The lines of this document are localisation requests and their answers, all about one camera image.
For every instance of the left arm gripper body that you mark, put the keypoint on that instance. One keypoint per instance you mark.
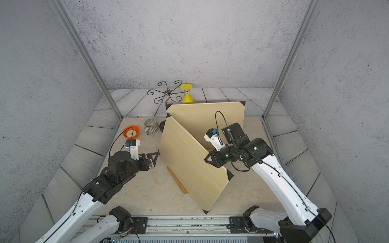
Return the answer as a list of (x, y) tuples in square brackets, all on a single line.
[(143, 165)]

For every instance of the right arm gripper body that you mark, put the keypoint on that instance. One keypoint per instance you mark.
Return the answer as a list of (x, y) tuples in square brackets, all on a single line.
[(226, 155)]

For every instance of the light wooden board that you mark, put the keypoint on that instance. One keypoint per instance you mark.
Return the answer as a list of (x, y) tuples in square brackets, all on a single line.
[(197, 119), (186, 158)]

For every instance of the wooden easel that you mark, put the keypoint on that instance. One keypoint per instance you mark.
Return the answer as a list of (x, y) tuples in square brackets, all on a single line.
[(178, 182)]

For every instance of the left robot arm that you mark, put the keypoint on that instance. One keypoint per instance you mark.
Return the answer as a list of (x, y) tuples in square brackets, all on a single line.
[(121, 169)]

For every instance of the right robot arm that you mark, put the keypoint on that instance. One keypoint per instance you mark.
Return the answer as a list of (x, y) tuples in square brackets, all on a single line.
[(302, 219)]

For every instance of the striped ceramic mug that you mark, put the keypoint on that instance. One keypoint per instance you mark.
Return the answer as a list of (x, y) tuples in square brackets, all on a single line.
[(151, 126)]

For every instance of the white toy donut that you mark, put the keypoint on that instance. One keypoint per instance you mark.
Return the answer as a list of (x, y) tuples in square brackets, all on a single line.
[(130, 133)]

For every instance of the orange plastic bowl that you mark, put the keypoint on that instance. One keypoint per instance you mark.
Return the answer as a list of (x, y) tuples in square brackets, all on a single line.
[(135, 128)]

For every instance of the yellow plastic wine glass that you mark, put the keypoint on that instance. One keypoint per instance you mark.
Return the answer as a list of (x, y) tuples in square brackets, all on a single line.
[(187, 99)]

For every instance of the dark metal hanger stand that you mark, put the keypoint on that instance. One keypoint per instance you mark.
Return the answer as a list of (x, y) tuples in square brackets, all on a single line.
[(169, 96)]

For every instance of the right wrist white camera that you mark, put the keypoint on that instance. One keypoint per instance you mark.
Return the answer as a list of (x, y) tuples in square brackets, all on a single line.
[(213, 137)]

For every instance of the wrist white camera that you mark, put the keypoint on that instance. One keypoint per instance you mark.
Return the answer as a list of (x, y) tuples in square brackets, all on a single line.
[(213, 137), (133, 146)]

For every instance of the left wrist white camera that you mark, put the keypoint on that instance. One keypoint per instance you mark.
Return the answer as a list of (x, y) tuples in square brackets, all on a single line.
[(133, 146)]

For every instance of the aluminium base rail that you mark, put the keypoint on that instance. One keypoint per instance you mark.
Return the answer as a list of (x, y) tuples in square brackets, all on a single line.
[(193, 229)]

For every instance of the right metal frame post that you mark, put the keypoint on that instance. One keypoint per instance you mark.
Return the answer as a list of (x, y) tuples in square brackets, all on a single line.
[(302, 31)]

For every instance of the metal frame post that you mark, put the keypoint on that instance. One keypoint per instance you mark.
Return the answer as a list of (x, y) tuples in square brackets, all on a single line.
[(302, 31), (73, 34)]

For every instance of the left metal frame post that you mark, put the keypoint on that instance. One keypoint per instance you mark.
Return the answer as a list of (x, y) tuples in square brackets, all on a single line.
[(73, 34)]

